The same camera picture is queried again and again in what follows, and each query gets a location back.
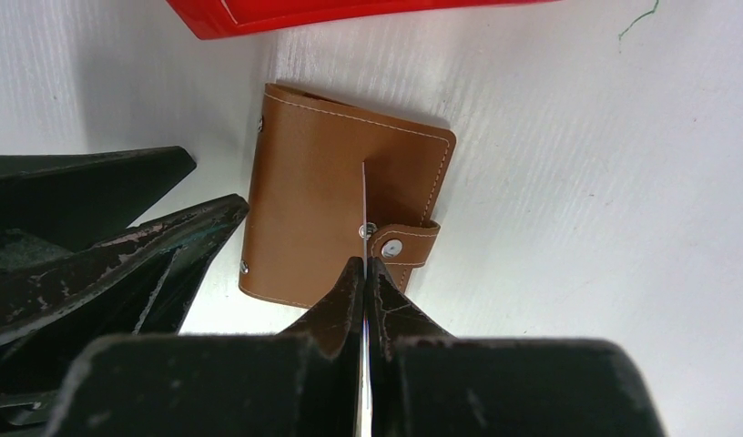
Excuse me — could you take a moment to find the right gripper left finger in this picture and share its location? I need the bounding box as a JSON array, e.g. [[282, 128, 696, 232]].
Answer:
[[44, 258, 366, 436]]

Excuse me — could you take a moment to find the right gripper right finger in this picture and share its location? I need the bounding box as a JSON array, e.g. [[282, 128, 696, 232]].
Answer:
[[366, 259, 665, 436]]

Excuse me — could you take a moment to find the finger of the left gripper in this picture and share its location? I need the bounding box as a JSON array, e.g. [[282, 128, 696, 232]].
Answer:
[[0, 195, 249, 347], [0, 146, 197, 251]]

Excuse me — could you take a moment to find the silver credit card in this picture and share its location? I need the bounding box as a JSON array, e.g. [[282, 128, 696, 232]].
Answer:
[[357, 161, 373, 436]]

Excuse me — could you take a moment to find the red plastic bin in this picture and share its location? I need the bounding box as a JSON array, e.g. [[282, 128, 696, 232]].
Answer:
[[167, 0, 539, 40]]

